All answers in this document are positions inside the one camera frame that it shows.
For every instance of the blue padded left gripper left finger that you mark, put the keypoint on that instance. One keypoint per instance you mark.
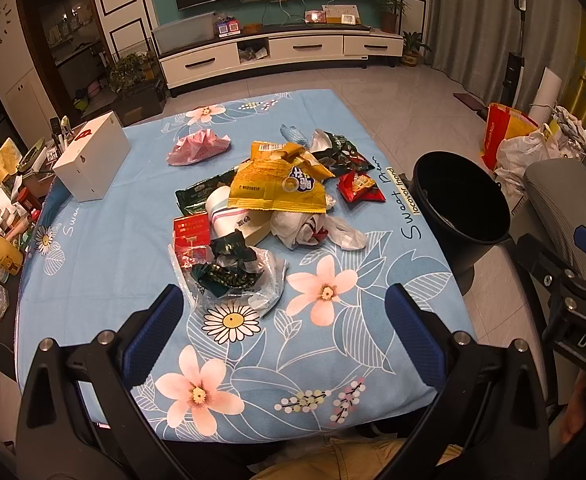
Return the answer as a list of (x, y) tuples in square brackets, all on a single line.
[(145, 335)]

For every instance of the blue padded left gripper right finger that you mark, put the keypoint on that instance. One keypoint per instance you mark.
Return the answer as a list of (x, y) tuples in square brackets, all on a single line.
[(421, 333)]

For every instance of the clear plastic bag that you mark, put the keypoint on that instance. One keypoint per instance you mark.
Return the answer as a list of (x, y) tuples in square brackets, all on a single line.
[(231, 281)]

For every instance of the red cigarette box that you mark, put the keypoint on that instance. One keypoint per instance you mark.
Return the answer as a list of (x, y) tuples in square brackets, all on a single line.
[(191, 238)]

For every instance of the white paper cup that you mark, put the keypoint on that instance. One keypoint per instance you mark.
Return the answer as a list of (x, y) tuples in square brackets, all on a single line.
[(253, 224)]

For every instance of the dark green snack bag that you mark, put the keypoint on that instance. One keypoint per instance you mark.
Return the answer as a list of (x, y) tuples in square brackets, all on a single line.
[(192, 200)]

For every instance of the small red snack packet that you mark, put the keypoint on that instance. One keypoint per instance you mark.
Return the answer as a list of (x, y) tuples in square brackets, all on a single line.
[(357, 186)]

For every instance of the white plastic bag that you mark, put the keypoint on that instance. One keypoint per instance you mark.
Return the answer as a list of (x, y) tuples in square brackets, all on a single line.
[(298, 229), (515, 155)]

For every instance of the yellow snack bag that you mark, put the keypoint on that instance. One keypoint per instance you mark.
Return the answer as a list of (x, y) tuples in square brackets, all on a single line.
[(280, 177)]

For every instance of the blue cloth rag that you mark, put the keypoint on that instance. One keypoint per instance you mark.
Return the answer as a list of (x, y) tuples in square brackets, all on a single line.
[(293, 135)]

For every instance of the green red snack wrapper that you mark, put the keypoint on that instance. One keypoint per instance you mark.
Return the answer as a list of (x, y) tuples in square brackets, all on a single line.
[(337, 153)]

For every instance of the black trash bin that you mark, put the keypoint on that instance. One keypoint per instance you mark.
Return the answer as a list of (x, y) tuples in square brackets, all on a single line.
[(465, 209)]

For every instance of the grey sofa armrest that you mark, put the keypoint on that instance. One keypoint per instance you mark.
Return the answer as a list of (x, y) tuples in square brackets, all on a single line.
[(557, 190)]

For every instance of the blue floral tablecloth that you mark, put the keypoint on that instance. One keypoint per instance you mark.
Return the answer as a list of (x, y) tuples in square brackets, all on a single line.
[(279, 339)]

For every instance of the white plastic bag on floor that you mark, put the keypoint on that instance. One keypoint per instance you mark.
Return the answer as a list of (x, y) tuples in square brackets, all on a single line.
[(515, 155)]

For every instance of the red yellow shopping bag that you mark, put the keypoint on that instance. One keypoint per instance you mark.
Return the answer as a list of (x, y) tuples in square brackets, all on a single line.
[(503, 123)]

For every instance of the white paper roll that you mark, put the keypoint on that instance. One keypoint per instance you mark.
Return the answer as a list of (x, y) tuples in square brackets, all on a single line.
[(546, 97)]

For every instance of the white box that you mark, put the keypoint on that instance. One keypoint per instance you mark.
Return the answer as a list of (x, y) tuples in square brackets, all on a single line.
[(89, 164)]

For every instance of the upright vacuum cleaner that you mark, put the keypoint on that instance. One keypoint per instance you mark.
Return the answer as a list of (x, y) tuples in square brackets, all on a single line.
[(514, 74)]

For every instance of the pink plastic bag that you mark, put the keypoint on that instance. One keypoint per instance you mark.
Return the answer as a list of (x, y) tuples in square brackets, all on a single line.
[(196, 147)]

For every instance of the potted plants left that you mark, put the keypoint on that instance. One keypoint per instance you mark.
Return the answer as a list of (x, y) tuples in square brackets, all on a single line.
[(139, 86)]

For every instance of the grey curtain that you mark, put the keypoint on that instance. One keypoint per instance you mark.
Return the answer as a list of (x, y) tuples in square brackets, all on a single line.
[(471, 40)]

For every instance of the potted plant by cabinet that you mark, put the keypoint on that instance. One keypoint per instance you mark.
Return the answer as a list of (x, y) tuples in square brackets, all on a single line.
[(413, 47)]

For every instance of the white TV cabinet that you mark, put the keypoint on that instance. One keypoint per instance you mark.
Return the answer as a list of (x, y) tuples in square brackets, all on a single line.
[(277, 49)]

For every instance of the grey storage box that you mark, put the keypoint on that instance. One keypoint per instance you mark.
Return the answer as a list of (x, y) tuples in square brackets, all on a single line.
[(184, 33)]

